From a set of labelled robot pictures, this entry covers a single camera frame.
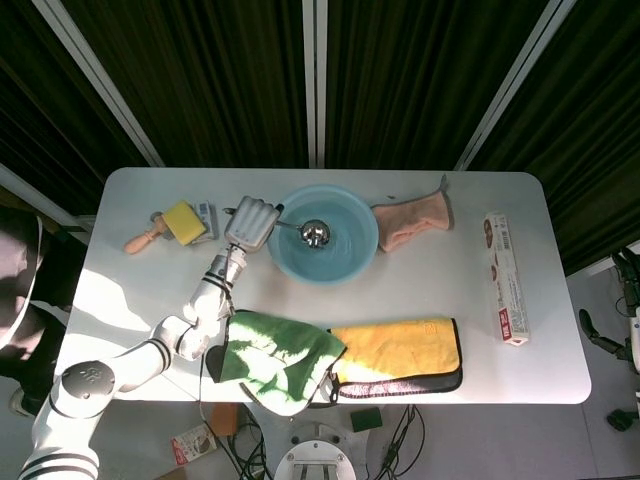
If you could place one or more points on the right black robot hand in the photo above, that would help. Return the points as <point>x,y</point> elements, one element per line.
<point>602,341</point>

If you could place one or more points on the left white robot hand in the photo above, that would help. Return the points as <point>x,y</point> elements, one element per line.
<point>250,222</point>

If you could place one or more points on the metal ladle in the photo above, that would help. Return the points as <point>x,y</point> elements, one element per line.
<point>315,234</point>

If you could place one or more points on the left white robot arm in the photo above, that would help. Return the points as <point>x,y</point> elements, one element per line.
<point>145,355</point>

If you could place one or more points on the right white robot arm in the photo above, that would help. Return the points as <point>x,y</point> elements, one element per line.
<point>635,335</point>

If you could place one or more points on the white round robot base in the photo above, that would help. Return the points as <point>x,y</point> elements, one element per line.
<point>315,455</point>

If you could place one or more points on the light blue plastic bowl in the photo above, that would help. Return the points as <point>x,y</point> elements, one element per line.
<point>325,267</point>

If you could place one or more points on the small white blue box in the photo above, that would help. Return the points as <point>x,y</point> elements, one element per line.
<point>208,215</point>

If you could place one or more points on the yellow sponge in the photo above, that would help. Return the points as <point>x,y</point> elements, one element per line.
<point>182,220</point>

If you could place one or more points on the long white printed box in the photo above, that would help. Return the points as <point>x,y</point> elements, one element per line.
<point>507,280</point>

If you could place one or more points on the green microfiber towel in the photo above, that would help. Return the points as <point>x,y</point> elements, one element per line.
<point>270,350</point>

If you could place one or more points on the dark curtain panel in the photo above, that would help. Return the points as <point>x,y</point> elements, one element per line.
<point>30,100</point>
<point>590,150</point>
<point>210,75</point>
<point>425,75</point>

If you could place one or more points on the pink cloth with grey trim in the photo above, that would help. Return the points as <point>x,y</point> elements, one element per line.
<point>410,220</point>

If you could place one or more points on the yellow and grey towel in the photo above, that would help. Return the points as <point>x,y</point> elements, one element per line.
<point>395,350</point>

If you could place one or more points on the orange block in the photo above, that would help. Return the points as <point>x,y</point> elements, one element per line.
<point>224,419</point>

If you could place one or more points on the dark green sponge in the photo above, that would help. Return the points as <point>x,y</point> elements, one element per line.
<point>366,420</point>

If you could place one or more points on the printed cardboard packet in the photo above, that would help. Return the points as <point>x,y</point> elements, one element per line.
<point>192,445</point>

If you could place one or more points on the person in dark clothes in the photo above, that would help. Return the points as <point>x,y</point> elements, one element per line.
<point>20,280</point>

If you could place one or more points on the white metal frame post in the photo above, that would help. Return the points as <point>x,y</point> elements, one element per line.
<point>100,80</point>
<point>314,80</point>
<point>40,197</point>
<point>515,85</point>

